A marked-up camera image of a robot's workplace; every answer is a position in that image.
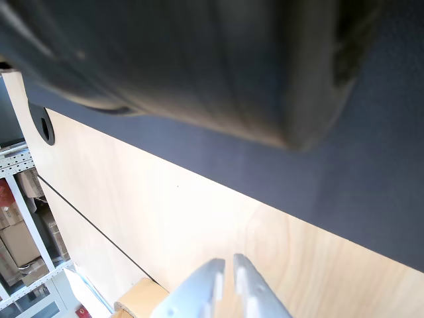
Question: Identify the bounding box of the grey metal storage shelf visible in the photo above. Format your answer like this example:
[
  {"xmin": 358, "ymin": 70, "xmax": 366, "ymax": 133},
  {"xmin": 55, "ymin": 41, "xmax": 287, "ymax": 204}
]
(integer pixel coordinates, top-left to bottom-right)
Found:
[{"xmin": 0, "ymin": 140, "xmax": 72, "ymax": 309}]

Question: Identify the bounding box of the black round cable grommet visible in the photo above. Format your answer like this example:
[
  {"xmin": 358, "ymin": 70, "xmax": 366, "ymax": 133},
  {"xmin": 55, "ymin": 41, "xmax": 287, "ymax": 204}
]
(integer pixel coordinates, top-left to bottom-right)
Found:
[{"xmin": 28, "ymin": 102, "xmax": 56, "ymax": 146}]

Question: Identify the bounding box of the dark mat with WOWROBO print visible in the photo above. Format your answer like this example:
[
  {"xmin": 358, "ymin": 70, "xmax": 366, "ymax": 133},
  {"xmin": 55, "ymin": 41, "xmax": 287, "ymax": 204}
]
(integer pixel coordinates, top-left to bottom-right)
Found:
[{"xmin": 21, "ymin": 0, "xmax": 424, "ymax": 276}]

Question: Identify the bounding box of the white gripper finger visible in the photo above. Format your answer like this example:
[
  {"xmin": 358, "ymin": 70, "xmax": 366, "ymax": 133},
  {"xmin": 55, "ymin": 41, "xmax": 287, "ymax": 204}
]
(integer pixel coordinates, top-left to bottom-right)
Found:
[
  {"xmin": 233, "ymin": 253, "xmax": 293, "ymax": 318},
  {"xmin": 151, "ymin": 258, "xmax": 227, "ymax": 318}
]

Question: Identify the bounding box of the brown cardboard carton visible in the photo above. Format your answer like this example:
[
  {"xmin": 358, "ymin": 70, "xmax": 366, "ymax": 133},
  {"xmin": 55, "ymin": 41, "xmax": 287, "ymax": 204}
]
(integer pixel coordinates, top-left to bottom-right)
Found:
[
  {"xmin": 0, "ymin": 220, "xmax": 41, "ymax": 268},
  {"xmin": 16, "ymin": 168, "xmax": 46, "ymax": 199},
  {"xmin": 41, "ymin": 210, "xmax": 70, "ymax": 261}
]

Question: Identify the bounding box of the white paper stack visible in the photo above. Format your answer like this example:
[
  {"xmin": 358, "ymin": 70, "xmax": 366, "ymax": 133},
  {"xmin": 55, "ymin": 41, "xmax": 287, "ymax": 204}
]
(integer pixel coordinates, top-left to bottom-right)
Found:
[{"xmin": 62, "ymin": 263, "xmax": 115, "ymax": 314}]

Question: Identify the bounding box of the brown packing tape roll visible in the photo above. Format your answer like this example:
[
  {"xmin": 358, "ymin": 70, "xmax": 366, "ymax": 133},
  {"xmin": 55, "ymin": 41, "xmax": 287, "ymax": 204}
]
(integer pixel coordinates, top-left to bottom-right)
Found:
[{"xmin": 114, "ymin": 277, "xmax": 170, "ymax": 318}]

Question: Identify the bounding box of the red printed carton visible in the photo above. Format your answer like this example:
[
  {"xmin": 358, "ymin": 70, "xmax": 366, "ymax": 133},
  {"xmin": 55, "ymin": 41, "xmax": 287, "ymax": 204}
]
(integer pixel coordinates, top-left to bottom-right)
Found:
[{"xmin": 0, "ymin": 178, "xmax": 26, "ymax": 229}]

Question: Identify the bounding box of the black leather dress shoe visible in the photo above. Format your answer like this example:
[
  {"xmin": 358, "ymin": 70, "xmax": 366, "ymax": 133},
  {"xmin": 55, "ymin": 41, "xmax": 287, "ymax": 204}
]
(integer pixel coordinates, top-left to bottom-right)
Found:
[{"xmin": 0, "ymin": 0, "xmax": 378, "ymax": 153}]

